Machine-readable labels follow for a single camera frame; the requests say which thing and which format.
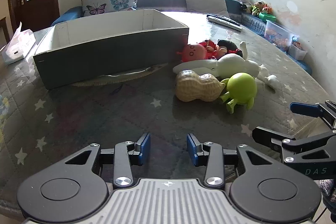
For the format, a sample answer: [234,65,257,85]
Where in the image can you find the peanut plush toy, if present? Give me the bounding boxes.
[175,70,226,103]

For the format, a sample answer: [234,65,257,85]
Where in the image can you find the clear plastic toy container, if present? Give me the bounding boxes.
[264,20,296,50]

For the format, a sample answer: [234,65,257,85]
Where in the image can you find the wooden chair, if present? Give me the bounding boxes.
[0,16,11,49]

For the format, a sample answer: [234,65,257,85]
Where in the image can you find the plain grey pillow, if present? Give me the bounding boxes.
[185,0,230,19]

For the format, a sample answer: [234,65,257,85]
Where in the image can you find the black-haired red doll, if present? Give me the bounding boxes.
[198,39,243,60]

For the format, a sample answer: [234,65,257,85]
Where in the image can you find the tissue pack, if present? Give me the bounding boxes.
[1,21,36,65]

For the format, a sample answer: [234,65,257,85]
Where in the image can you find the green bowl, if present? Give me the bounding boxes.
[258,12,278,22]

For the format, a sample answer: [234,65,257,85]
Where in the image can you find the grey storage box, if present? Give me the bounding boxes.
[33,9,190,90]

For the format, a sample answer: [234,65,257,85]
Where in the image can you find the black remote control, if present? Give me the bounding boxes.
[206,14,241,26]

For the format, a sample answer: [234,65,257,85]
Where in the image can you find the white rabbit plush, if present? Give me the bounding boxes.
[172,41,285,90]

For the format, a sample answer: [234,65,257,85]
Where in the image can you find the small white container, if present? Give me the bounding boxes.
[288,41,308,60]

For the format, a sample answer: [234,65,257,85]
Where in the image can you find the cow plush toy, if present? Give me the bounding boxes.
[239,0,253,13]

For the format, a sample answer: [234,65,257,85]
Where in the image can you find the person's right forearm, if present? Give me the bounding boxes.
[318,178,336,205]

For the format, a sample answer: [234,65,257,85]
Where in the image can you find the red round toy figure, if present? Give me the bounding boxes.
[176,43,208,62]

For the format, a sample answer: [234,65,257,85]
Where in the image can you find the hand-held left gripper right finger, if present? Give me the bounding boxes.
[186,133,283,190]

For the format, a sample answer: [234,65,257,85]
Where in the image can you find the grey quilted star desktop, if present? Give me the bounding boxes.
[0,11,336,214]

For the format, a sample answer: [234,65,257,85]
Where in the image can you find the green one-eyed monster toy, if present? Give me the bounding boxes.
[219,72,258,114]

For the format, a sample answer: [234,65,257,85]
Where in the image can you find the stuffed animals on ledge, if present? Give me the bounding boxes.
[251,1,272,17]

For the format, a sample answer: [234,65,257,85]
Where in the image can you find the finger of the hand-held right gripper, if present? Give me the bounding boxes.
[252,126,336,157]
[290,100,336,130]

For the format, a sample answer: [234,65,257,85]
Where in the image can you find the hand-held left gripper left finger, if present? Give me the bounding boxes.
[64,132,152,189]

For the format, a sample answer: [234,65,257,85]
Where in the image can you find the white remote control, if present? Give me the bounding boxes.
[207,16,243,32]

